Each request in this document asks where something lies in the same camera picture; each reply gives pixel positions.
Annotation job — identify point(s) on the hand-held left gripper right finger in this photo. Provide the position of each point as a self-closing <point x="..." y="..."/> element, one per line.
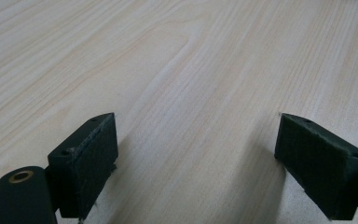
<point x="320" y="168"/>

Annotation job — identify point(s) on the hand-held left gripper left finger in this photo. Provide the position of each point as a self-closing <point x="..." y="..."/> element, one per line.
<point x="84" y="168"/>

